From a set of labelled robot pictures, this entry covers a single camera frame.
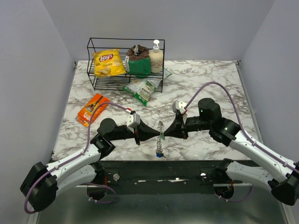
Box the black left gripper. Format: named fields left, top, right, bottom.
left=109, top=119, right=160, bottom=145

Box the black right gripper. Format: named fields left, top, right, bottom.
left=164, top=113, right=212, bottom=140

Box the metal disc keyring organizer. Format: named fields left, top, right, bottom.
left=156, top=121, right=165, bottom=157

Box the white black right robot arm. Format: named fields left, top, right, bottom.
left=164, top=98, right=299, bottom=206

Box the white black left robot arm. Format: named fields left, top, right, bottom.
left=20, top=115, right=160, bottom=214

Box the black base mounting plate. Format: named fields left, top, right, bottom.
left=48, top=160, right=273, bottom=196

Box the green white snack pouch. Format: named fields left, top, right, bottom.
left=123, top=78, right=161, bottom=106

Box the green white card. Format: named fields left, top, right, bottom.
left=163, top=68, right=172, bottom=79

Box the orange razor box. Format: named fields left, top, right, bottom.
left=76, top=93, right=110, bottom=127

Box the green brown coffee bag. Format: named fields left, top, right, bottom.
left=125, top=44, right=151, bottom=77

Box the cream soap pump bottle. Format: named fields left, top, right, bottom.
left=149, top=39, right=164, bottom=73

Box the yellow Lays chips bag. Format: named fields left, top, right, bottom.
left=92, top=49, right=126, bottom=77

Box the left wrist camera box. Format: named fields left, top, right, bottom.
left=125, top=108, right=141, bottom=129

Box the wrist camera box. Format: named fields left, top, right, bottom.
left=125, top=108, right=141, bottom=129
left=172, top=101, right=187, bottom=114

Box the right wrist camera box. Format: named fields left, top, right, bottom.
left=172, top=101, right=187, bottom=114

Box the aluminium frame rail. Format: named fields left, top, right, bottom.
left=37, top=166, right=285, bottom=188

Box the black wire shelf rack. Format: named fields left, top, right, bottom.
left=86, top=37, right=166, bottom=93

